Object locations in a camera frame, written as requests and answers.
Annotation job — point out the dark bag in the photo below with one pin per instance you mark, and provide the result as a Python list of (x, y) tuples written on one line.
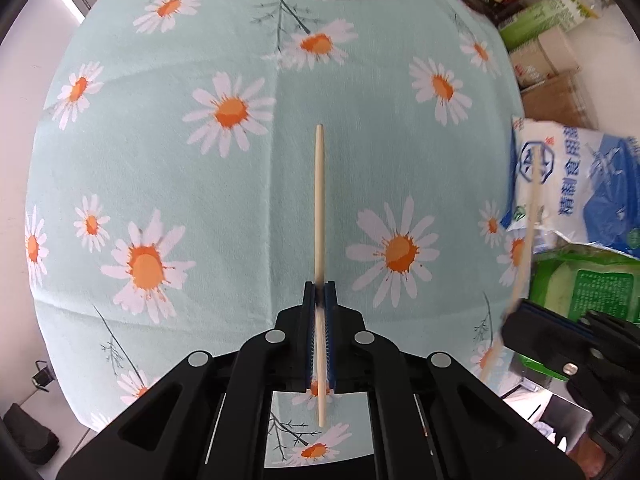
[(27, 435)]

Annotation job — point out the green packet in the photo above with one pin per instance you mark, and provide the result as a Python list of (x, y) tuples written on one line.
[(590, 285)]

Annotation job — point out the person's right hand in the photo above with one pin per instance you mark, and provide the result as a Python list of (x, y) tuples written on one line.
[(597, 460)]

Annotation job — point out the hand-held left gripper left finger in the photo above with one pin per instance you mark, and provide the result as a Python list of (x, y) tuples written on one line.
[(310, 340)]

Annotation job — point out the daisy print tablecloth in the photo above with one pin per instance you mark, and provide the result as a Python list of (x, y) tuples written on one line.
[(200, 200)]

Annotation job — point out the black binder clip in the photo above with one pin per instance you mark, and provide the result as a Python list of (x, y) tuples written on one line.
[(43, 376)]

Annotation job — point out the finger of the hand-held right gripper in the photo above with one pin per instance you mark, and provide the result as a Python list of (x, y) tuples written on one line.
[(540, 345), (555, 317)]

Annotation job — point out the green label bottle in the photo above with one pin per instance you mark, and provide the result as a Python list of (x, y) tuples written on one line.
[(545, 17)]

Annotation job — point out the white ribbed seasoning jar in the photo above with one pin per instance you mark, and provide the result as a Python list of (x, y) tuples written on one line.
[(542, 60)]

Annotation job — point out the light wooden chopstick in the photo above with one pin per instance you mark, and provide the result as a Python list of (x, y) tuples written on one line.
[(320, 210), (526, 260)]

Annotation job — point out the white and blue salt bag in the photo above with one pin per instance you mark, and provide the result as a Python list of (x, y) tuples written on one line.
[(585, 185)]

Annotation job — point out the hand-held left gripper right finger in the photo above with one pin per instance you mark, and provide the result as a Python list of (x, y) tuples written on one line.
[(330, 340)]

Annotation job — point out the brown spice jar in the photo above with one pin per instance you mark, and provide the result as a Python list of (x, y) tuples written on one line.
[(560, 102)]

